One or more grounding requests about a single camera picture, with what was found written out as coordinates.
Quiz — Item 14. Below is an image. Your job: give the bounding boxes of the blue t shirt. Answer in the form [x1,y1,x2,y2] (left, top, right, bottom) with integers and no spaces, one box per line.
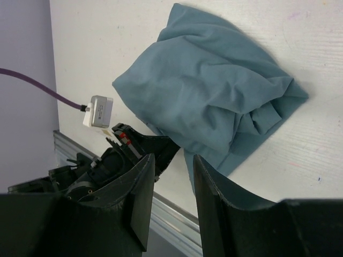
[113,4,308,175]

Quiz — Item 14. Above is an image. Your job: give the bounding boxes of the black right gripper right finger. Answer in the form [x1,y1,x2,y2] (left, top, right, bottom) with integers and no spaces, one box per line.
[193,155,342,256]

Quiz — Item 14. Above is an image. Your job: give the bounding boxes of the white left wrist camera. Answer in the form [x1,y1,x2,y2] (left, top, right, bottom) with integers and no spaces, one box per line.
[83,95,113,129]

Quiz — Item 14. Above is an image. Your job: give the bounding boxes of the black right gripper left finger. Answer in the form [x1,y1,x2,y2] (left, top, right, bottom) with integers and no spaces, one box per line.
[1,154,155,256]

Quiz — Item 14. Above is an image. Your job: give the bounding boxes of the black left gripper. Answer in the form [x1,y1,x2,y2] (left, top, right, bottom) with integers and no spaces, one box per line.
[8,123,180,201]

